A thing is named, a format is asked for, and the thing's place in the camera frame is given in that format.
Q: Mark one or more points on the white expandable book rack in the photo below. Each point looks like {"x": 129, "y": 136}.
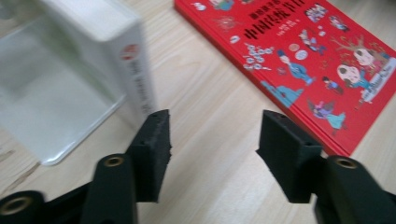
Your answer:
{"x": 53, "y": 102}

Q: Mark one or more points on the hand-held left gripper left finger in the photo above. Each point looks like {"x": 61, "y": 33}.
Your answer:
{"x": 151, "y": 155}

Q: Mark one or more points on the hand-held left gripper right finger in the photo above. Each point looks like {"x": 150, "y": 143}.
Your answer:
{"x": 289, "y": 155}

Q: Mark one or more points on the red picture book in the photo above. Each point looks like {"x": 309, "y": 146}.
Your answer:
{"x": 311, "y": 77}

